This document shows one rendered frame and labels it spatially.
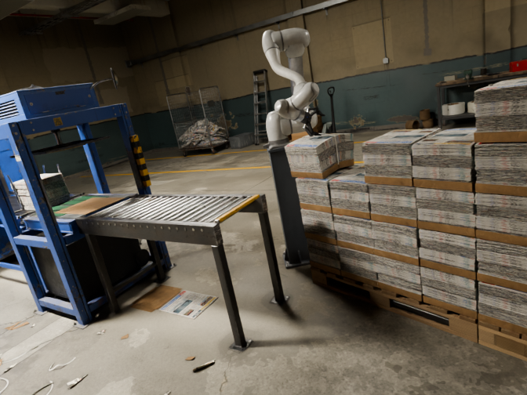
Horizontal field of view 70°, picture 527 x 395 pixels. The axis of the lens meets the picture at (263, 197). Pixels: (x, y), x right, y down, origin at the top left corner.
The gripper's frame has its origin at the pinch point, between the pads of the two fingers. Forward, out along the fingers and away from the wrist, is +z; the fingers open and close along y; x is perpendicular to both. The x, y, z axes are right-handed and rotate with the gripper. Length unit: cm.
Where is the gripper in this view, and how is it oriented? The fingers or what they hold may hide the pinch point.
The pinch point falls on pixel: (321, 125)
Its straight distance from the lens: 263.8
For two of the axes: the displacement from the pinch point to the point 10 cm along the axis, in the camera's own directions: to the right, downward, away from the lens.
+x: 6.5, 1.1, -7.6
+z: 7.4, 1.6, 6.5
